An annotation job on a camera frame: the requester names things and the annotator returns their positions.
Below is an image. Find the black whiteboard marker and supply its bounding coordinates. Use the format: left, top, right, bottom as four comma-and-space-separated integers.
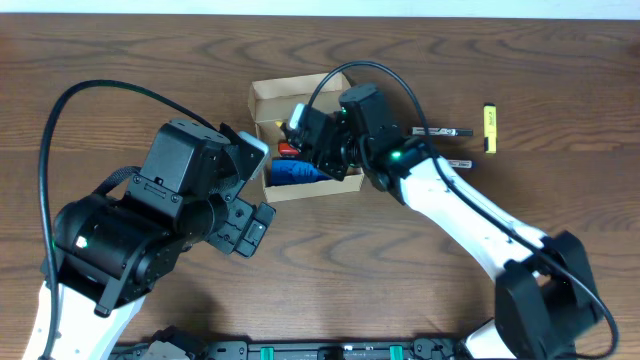
410, 127, 473, 137

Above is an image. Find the blue plastic eraser holder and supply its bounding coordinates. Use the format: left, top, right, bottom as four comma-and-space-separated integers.
270, 159, 330, 186

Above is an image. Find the brown cardboard box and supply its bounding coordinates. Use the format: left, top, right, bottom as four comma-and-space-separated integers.
248, 73, 364, 203

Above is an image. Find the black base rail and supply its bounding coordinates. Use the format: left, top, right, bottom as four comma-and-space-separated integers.
107, 326, 515, 360

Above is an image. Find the black correction tape dispenser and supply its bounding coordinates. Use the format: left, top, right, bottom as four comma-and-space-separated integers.
275, 121, 289, 138

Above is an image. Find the yellow highlighter pen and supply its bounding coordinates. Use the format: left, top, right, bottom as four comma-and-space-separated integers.
483, 103, 497, 154

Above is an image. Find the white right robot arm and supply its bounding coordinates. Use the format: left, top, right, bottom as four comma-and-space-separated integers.
284, 84, 605, 359

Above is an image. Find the blue whiteboard marker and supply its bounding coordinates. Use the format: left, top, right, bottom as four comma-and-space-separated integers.
448, 159, 473, 169

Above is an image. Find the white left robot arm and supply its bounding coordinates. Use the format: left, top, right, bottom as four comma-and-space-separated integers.
24, 119, 275, 359

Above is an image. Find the orange stapler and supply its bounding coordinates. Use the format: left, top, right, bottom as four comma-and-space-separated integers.
277, 142, 300, 157

